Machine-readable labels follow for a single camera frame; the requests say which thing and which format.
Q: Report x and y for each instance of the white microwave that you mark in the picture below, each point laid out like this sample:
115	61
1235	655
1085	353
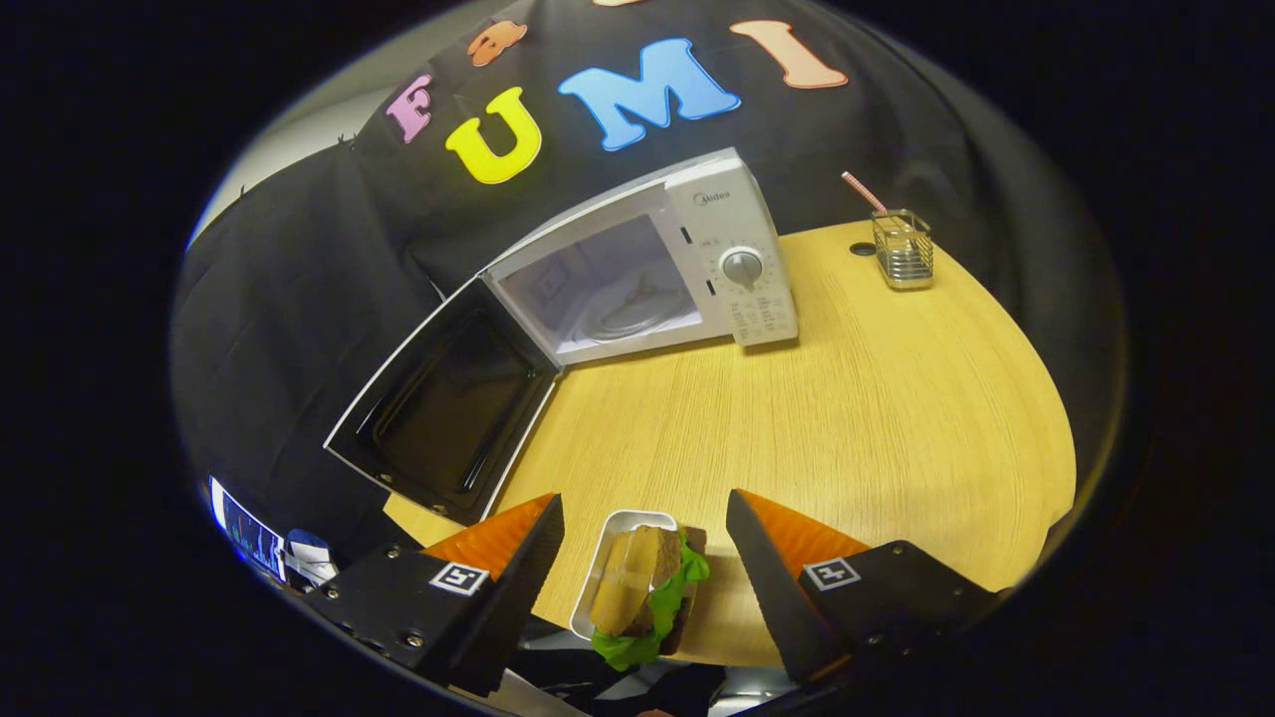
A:
737	214

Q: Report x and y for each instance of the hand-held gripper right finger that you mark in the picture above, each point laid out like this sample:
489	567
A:
777	597

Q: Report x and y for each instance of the glass microwave turntable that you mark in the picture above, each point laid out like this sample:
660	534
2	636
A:
628	321

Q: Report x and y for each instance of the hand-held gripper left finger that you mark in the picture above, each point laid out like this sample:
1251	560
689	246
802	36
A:
508	597

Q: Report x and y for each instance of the computer monitor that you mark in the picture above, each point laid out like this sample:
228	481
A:
249	533

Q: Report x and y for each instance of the white rectangular tray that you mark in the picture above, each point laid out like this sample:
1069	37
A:
601	558

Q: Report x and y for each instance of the white and blue device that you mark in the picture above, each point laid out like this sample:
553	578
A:
309	563

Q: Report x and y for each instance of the sandwich with green lettuce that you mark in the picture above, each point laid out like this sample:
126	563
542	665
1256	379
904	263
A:
637	588

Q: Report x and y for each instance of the pink striped straw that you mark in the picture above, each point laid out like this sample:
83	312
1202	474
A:
863	191

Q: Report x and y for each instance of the white microwave door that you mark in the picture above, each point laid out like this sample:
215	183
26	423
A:
448	408

